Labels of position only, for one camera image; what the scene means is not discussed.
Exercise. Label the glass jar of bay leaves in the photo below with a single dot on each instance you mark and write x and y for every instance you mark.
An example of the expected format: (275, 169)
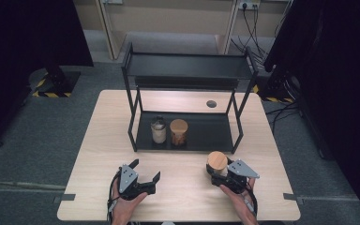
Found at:
(217, 160)

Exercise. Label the black curtain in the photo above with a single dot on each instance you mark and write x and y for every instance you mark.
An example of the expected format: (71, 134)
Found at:
(334, 78)
(18, 62)

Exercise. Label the glass jar of cinnamon sticks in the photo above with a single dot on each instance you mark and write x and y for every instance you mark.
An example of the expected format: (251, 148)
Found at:
(178, 126)

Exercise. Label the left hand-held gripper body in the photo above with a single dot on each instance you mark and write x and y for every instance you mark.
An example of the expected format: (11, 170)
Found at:
(128, 179)

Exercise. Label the grey floor strip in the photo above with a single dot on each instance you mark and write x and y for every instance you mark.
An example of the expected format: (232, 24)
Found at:
(22, 186)

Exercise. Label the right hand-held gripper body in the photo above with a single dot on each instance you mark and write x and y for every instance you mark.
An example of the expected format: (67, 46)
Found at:
(240, 170)

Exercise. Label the grey floor tape piece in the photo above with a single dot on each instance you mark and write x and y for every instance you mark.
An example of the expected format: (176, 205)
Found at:
(292, 198)
(65, 197)

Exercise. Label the stand base with striped tape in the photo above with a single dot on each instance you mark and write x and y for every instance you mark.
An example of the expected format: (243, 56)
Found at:
(278, 92)
(57, 84)

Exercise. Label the black metal shelf rack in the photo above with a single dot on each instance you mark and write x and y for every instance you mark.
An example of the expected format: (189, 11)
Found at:
(187, 67)

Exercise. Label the glass shaker with metal lid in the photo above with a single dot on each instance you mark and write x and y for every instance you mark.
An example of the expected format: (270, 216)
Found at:
(158, 134)

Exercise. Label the white desk frame leg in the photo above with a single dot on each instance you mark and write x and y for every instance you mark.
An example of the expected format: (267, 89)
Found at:
(231, 28)
(107, 28)

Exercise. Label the white wall socket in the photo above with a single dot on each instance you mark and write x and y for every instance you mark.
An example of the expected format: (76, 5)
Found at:
(249, 3)

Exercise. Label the person's left hand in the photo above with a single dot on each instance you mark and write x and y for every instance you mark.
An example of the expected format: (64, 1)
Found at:
(125, 209)

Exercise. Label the person's right hand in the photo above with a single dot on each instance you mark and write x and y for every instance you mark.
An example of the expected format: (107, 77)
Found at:
(242, 203)

